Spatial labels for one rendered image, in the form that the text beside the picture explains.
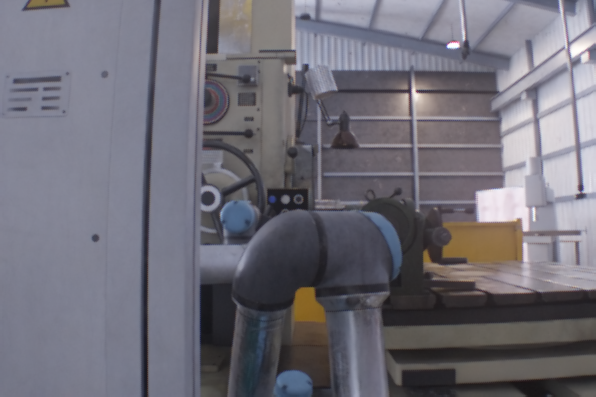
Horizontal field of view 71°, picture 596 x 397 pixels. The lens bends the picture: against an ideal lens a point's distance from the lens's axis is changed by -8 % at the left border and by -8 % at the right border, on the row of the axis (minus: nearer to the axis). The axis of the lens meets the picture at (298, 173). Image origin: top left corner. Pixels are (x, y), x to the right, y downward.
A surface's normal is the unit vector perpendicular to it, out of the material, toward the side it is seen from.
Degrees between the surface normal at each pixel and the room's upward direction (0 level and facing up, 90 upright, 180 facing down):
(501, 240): 90
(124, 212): 90
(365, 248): 80
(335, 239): 75
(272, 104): 90
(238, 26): 90
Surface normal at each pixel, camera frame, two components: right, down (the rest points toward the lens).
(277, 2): -0.03, -0.12
